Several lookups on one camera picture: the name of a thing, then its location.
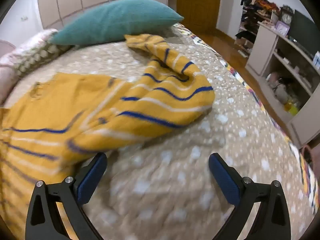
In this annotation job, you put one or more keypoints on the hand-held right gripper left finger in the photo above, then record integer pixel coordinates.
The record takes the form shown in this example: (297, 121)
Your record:
(91, 180)

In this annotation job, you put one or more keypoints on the beige open shelf unit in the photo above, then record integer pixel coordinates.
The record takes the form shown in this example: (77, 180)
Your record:
(265, 45)

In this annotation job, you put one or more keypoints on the blue white box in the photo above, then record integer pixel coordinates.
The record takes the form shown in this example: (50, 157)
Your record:
(317, 60)

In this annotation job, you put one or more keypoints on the dark table clock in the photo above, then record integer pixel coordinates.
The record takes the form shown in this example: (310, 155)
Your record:
(287, 17)

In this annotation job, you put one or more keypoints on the dark flat television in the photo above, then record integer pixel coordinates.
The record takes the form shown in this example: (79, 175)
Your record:
(301, 30)

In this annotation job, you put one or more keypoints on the pale floral pillow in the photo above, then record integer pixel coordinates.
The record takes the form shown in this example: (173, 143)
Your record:
(7, 65)

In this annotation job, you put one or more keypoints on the wooden door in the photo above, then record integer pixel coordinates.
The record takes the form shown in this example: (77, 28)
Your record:
(197, 5)

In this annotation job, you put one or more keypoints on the purple picture frame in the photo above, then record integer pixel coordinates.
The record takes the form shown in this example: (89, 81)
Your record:
(282, 28)

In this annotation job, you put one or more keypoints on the teal knit pillow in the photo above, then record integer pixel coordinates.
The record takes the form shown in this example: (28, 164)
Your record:
(112, 22)

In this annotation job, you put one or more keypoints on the yellow plastic container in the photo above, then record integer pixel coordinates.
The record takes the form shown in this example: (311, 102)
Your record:
(291, 108)

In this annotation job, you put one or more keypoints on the pale panelled wardrobe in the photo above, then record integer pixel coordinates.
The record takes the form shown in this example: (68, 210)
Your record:
(75, 0)

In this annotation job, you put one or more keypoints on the beige dotted bedspread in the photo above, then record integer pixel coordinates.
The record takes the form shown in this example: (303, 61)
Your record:
(175, 167)

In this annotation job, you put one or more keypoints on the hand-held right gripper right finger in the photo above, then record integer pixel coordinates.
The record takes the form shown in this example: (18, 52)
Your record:
(223, 180)

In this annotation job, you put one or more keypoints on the yellow blue-striped knit sweater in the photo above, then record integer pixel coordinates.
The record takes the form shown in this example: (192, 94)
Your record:
(75, 100)

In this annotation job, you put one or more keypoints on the olive sheep-print pillow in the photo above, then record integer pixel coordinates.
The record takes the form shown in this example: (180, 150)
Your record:
(37, 55)

